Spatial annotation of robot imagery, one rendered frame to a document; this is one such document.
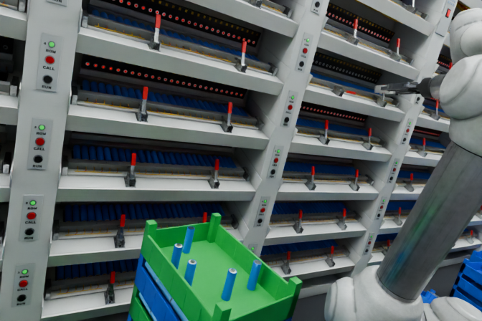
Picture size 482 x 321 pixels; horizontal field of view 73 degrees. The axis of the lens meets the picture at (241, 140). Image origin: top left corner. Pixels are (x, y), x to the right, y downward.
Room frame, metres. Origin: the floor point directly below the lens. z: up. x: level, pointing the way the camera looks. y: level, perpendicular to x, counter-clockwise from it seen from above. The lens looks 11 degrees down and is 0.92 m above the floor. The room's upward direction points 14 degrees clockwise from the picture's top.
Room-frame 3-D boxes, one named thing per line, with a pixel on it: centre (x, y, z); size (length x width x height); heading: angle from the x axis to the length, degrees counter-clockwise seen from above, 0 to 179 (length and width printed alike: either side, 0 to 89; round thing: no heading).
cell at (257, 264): (0.63, -0.09, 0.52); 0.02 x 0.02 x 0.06
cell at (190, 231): (0.71, 0.07, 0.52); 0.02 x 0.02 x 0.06
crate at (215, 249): (0.63, -0.01, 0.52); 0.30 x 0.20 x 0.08; 42
